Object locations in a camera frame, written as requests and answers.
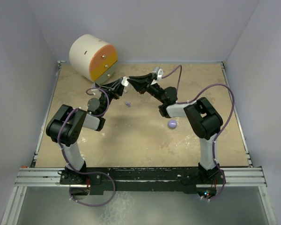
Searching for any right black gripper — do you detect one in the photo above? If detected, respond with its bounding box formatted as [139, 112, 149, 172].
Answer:
[127, 74, 165, 104]

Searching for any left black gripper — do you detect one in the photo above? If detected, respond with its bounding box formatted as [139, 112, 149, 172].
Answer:
[98, 78, 125, 117]

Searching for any white earbud charging case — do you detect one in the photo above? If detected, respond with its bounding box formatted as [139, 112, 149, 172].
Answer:
[121, 76, 129, 87]

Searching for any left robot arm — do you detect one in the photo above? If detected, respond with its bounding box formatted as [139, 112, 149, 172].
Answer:
[46, 76, 128, 184]

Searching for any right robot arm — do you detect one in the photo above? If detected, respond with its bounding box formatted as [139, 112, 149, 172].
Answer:
[127, 73, 223, 183]

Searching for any purple earbud charging case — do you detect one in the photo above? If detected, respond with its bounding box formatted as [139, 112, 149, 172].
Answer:
[168, 120, 177, 129]

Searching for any round mini drawer cabinet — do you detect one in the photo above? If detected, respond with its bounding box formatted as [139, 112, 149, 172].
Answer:
[69, 34, 118, 84]

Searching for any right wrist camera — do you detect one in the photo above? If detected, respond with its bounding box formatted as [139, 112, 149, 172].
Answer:
[152, 67, 163, 82]

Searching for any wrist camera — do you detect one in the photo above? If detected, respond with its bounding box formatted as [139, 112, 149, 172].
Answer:
[152, 67, 163, 82]
[90, 83, 101, 95]

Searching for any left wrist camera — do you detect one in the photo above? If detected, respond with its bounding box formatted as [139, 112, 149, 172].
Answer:
[90, 83, 101, 95]

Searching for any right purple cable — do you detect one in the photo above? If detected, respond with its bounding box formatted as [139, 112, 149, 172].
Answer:
[161, 64, 237, 202]

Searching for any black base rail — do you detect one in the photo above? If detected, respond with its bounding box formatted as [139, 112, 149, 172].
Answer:
[58, 165, 226, 197]

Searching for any aluminium frame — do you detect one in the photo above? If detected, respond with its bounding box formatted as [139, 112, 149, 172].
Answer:
[0, 60, 277, 225]

